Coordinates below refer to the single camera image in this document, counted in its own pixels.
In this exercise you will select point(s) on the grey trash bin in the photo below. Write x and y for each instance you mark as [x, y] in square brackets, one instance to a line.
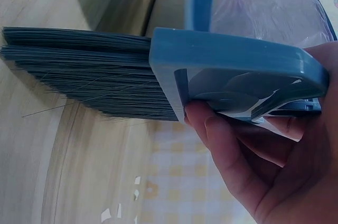
[171, 7]

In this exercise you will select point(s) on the white paper scrap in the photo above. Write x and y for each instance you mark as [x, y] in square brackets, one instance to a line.
[136, 194]
[106, 215]
[119, 209]
[134, 218]
[137, 180]

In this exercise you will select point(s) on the blue hand brush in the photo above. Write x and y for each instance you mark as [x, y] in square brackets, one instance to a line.
[111, 76]

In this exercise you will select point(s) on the translucent plastic bin bag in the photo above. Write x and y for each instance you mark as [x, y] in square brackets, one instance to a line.
[264, 10]

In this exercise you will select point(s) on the person's right thumb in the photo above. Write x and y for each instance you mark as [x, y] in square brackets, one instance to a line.
[327, 57]

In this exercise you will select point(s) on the person's right hand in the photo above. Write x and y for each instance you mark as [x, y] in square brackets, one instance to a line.
[298, 171]

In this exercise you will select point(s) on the person's right fingers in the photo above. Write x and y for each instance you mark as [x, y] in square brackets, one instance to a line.
[224, 131]

